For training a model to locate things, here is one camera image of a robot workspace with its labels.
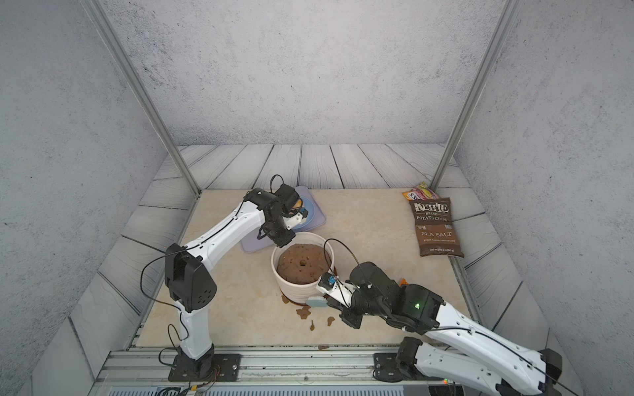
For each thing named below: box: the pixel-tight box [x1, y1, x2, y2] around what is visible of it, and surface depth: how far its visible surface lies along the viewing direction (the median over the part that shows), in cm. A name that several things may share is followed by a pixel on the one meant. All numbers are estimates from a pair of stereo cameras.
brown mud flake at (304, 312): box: [295, 306, 312, 320], surface depth 86 cm
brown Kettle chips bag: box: [409, 197, 464, 258], surface depth 107 cm
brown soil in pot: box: [276, 243, 330, 285], surface depth 86 cm
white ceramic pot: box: [270, 231, 303, 304], surface depth 77 cm
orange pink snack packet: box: [402, 181, 440, 201], surface depth 117 cm
